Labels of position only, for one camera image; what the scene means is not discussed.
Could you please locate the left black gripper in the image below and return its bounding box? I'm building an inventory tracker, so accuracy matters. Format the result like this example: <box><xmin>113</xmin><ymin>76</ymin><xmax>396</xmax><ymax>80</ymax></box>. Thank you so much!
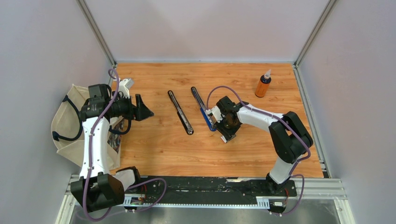
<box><xmin>109</xmin><ymin>93</ymin><xmax>154</xmax><ymax>121</ymax></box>

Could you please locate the white red staple box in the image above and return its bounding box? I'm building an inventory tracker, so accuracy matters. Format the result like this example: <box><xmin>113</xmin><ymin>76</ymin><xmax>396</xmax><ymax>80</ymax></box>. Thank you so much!
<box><xmin>220</xmin><ymin>136</ymin><xmax>231</xmax><ymax>143</ymax></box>

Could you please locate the blue stapler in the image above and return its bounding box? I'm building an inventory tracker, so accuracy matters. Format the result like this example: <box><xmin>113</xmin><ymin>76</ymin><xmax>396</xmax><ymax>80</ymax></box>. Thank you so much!
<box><xmin>191</xmin><ymin>86</ymin><xmax>217</xmax><ymax>132</ymax></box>

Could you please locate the black stapler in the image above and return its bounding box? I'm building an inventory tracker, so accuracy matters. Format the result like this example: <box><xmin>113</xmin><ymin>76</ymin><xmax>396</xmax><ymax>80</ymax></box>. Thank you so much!
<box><xmin>168</xmin><ymin>90</ymin><xmax>194</xmax><ymax>135</ymax></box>

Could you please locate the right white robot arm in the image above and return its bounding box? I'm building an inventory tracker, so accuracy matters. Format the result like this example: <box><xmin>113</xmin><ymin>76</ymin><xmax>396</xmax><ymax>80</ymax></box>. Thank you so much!
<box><xmin>210</xmin><ymin>96</ymin><xmax>313</xmax><ymax>196</ymax></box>

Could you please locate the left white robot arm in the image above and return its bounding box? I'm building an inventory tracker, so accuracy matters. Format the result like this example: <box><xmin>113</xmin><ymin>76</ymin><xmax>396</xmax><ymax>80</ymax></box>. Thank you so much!
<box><xmin>71</xmin><ymin>84</ymin><xmax>154</xmax><ymax>213</ymax></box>

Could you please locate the orange glue bottle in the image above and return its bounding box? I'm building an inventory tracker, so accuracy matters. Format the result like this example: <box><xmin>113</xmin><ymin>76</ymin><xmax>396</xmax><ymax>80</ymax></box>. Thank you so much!
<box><xmin>255</xmin><ymin>69</ymin><xmax>272</xmax><ymax>98</ymax></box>

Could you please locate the beige tote bag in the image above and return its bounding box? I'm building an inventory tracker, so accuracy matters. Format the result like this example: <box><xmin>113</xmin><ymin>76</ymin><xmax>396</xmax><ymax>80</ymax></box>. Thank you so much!
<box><xmin>51</xmin><ymin>85</ymin><xmax>121</xmax><ymax>170</ymax></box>

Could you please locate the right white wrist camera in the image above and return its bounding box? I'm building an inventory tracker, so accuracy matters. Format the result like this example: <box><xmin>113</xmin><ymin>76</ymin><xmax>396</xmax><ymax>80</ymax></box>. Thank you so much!
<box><xmin>205</xmin><ymin>106</ymin><xmax>223</xmax><ymax>123</ymax></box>

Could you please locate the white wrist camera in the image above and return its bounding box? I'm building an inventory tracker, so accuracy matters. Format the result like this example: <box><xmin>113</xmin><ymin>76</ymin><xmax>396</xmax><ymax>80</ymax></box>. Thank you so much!
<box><xmin>205</xmin><ymin>106</ymin><xmax>223</xmax><ymax>123</ymax></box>
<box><xmin>118</xmin><ymin>78</ymin><xmax>134</xmax><ymax>98</ymax></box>

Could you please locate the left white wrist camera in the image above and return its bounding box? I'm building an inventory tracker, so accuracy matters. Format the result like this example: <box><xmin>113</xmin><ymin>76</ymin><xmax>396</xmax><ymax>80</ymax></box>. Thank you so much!
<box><xmin>118</xmin><ymin>78</ymin><xmax>134</xmax><ymax>98</ymax></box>

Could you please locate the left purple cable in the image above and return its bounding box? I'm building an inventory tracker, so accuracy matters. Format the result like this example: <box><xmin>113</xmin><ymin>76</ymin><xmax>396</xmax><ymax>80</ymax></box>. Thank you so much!
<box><xmin>82</xmin><ymin>68</ymin><xmax>168</xmax><ymax>222</ymax></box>

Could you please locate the purple cable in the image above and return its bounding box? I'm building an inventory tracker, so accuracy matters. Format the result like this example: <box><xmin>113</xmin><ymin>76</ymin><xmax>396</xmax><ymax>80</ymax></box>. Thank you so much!
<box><xmin>206</xmin><ymin>86</ymin><xmax>311</xmax><ymax>216</ymax></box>
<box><xmin>82</xmin><ymin>68</ymin><xmax>168</xmax><ymax>222</ymax></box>

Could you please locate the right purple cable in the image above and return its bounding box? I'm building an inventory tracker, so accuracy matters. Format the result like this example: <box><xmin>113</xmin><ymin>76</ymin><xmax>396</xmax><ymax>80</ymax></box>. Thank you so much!
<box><xmin>206</xmin><ymin>86</ymin><xmax>311</xmax><ymax>216</ymax></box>

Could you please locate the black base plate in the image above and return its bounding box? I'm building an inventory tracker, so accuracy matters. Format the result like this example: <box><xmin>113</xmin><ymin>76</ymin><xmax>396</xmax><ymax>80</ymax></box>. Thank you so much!
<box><xmin>125</xmin><ymin>175</ymin><xmax>298</xmax><ymax>207</ymax></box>

